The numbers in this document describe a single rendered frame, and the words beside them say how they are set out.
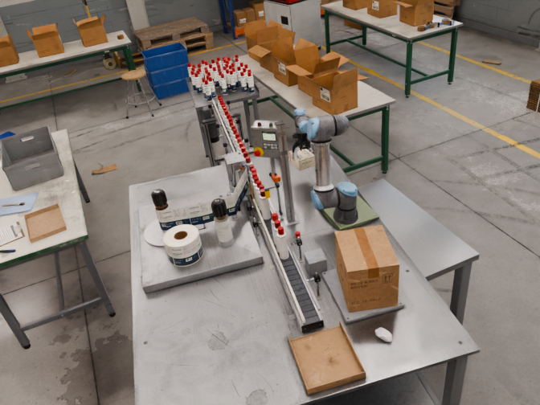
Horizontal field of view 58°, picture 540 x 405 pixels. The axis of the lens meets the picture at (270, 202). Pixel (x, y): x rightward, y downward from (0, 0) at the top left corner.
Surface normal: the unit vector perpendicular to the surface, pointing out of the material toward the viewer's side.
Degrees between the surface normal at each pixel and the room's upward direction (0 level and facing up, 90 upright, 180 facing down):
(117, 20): 90
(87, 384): 0
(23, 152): 90
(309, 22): 90
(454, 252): 0
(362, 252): 0
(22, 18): 90
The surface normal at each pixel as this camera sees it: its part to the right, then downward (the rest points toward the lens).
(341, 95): 0.49, 0.46
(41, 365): -0.11, -0.81
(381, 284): 0.08, 0.56
